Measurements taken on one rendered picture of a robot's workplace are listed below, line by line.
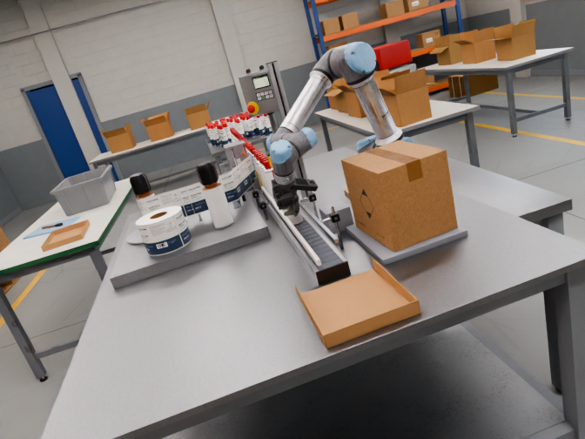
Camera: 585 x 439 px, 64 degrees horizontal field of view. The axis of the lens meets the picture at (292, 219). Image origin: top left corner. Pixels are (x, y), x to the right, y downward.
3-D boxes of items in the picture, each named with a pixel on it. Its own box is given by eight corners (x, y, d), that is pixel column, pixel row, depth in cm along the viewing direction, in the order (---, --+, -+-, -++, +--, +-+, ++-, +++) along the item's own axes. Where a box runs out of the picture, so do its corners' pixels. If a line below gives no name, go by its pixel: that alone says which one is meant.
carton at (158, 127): (147, 144, 713) (138, 120, 701) (151, 139, 754) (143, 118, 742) (175, 136, 715) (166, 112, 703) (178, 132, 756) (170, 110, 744)
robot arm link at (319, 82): (319, 45, 187) (257, 142, 176) (337, 40, 179) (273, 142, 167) (335, 66, 194) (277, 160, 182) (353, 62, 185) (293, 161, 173)
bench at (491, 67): (424, 120, 721) (415, 70, 695) (471, 106, 728) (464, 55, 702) (513, 138, 514) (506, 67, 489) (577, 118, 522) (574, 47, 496)
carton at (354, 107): (339, 118, 465) (330, 80, 453) (379, 105, 471) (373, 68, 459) (354, 122, 424) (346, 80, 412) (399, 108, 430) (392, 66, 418)
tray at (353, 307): (298, 296, 143) (294, 285, 142) (375, 268, 147) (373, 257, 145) (326, 348, 115) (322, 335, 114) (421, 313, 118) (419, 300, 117)
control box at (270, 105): (258, 113, 228) (246, 74, 222) (288, 106, 221) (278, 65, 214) (248, 118, 219) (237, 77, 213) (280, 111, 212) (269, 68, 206)
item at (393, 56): (369, 126, 789) (354, 52, 748) (399, 116, 806) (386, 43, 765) (393, 128, 726) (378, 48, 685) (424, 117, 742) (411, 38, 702)
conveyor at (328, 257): (249, 178, 300) (247, 172, 298) (261, 174, 301) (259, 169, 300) (322, 281, 146) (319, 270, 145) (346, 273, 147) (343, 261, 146)
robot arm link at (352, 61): (394, 154, 205) (341, 40, 180) (422, 154, 193) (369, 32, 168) (379, 171, 201) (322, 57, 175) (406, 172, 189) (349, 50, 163)
